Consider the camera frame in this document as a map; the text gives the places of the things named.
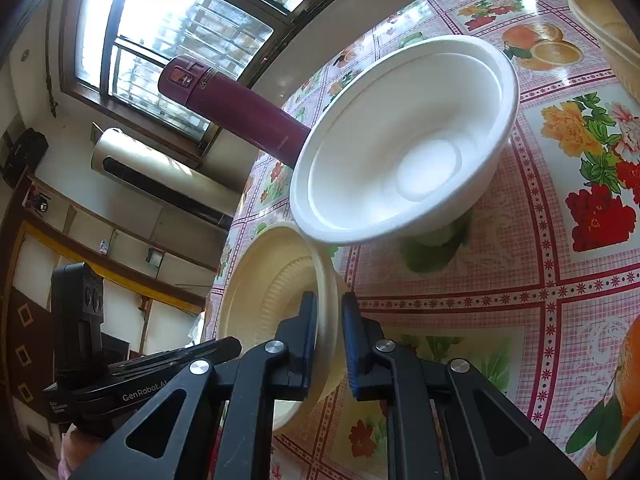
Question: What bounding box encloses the person left hand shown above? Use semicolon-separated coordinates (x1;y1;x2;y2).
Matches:
58;424;103;480

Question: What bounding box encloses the magenta thermos bottle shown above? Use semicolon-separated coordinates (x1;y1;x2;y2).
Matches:
158;55;310;168

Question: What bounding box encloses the white paper bowl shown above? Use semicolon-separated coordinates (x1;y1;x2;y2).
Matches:
290;36;520;246

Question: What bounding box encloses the wooden wall shelf unit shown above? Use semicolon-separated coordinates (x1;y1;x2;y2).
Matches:
1;174;220;467

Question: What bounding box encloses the white tower air conditioner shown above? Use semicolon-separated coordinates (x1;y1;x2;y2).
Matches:
91;128;240;231

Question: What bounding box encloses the cream ribbed bowl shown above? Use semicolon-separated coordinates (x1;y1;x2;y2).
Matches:
568;0;640;101
217;222;347;434

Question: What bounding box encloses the barred window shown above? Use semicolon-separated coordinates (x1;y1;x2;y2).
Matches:
58;0;334;162

